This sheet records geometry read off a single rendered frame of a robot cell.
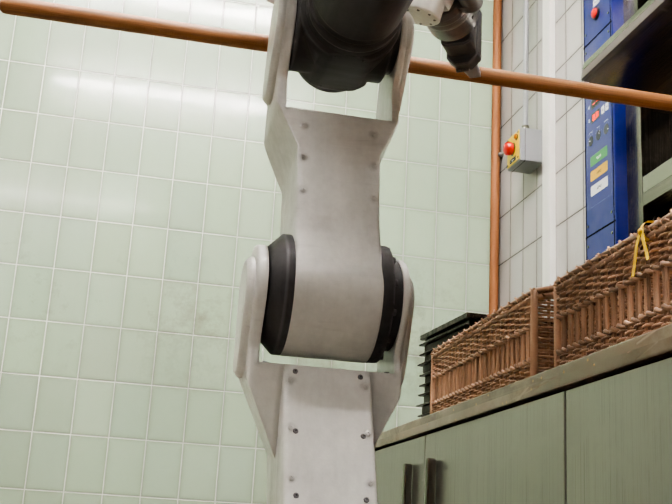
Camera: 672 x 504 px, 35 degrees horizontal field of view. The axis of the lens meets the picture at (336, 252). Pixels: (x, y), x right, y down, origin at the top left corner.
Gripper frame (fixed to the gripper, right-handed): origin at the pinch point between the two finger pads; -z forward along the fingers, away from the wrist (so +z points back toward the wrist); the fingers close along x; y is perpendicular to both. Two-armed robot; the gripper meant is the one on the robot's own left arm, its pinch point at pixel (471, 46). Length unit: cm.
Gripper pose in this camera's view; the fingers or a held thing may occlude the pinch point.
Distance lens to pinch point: 189.9
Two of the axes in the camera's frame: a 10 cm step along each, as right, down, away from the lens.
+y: 9.2, -0.6, -3.9
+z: -3.9, -2.7, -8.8
